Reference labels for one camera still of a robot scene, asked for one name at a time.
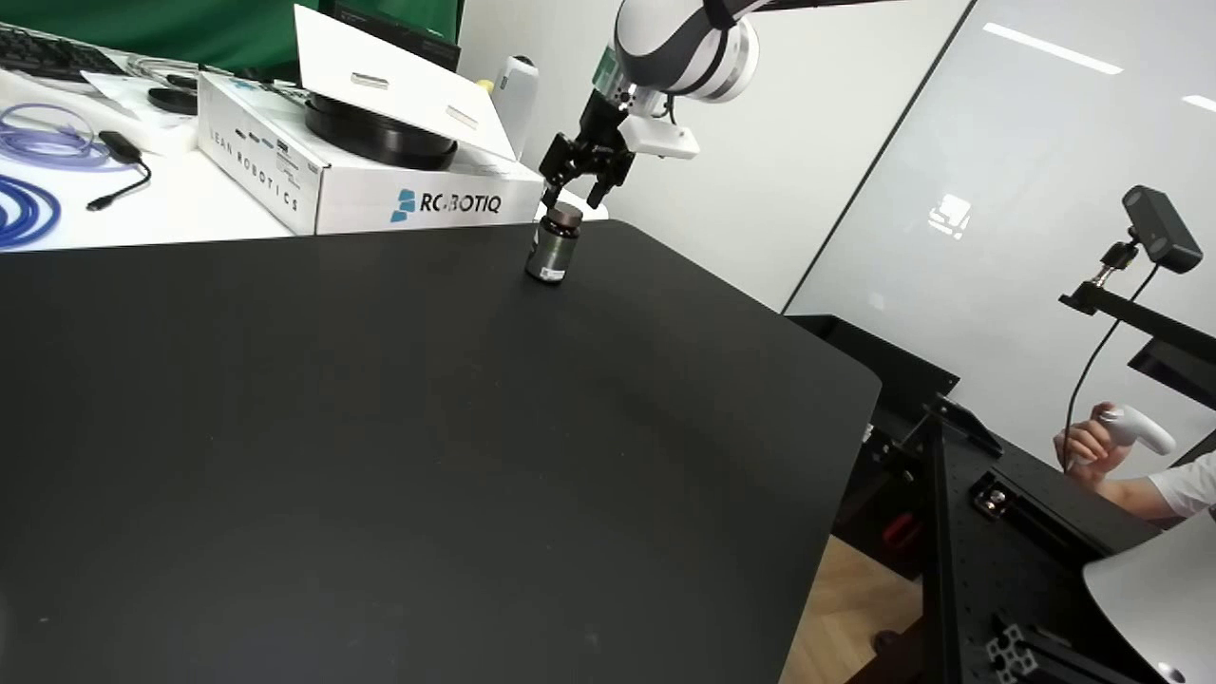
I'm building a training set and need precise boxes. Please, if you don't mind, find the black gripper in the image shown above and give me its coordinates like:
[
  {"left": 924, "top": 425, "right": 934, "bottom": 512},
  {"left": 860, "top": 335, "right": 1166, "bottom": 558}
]
[{"left": 541, "top": 94, "right": 634, "bottom": 214}]

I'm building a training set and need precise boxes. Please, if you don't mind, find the small dark glass bottle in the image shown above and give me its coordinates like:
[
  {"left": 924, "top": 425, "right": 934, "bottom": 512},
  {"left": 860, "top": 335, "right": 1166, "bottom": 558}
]
[{"left": 526, "top": 202, "right": 580, "bottom": 287}]

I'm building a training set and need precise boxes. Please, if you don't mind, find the operator forearm white sleeve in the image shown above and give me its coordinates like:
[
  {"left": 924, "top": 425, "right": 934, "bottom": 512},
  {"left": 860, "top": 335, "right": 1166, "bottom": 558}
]
[{"left": 1097, "top": 455, "right": 1216, "bottom": 525}]

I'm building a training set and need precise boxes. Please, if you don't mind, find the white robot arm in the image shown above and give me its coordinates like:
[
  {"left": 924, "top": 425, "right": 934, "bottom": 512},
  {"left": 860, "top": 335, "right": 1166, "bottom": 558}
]
[{"left": 541, "top": 0, "right": 878, "bottom": 206}]

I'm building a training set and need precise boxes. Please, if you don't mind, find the operator hand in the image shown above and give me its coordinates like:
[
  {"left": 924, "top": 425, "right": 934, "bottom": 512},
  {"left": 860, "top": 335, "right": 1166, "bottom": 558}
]
[{"left": 1053, "top": 420, "right": 1130, "bottom": 482}]

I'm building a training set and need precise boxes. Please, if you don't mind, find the black round device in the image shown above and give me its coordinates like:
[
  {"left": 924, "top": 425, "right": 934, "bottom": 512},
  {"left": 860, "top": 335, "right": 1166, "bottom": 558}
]
[{"left": 304, "top": 94, "right": 456, "bottom": 173}]

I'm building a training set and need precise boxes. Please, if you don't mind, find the white Robotiq cardboard box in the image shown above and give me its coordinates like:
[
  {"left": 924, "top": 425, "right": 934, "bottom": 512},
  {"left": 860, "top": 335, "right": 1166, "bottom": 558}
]
[{"left": 193, "top": 76, "right": 542, "bottom": 235}]

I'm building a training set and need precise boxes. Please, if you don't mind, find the green backdrop cloth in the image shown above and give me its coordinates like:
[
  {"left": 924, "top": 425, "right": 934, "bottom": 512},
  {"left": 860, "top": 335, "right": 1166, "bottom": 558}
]
[{"left": 0, "top": 0, "right": 463, "bottom": 67}]

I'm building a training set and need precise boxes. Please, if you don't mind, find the white VR controller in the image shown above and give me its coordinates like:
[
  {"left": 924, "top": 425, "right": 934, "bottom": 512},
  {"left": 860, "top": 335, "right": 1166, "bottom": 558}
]
[{"left": 1097, "top": 403, "right": 1176, "bottom": 455}]

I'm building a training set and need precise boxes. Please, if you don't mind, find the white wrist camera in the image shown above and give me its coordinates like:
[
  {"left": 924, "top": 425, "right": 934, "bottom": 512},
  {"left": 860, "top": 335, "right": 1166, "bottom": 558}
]
[{"left": 620, "top": 89, "right": 701, "bottom": 161}]

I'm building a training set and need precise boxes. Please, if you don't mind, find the blue coiled cable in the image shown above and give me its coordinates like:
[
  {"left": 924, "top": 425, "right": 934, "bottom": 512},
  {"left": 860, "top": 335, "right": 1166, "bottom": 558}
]
[{"left": 0, "top": 173, "right": 66, "bottom": 250}]

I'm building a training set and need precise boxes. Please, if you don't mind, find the black metal frame stand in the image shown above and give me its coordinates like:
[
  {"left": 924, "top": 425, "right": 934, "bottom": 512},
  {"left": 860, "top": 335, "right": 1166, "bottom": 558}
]
[{"left": 800, "top": 316, "right": 1213, "bottom": 684}]

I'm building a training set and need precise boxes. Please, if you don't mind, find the black camera on mount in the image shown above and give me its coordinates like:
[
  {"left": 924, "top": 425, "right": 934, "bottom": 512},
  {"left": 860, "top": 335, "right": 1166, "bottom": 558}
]
[{"left": 1123, "top": 185, "right": 1206, "bottom": 273}]

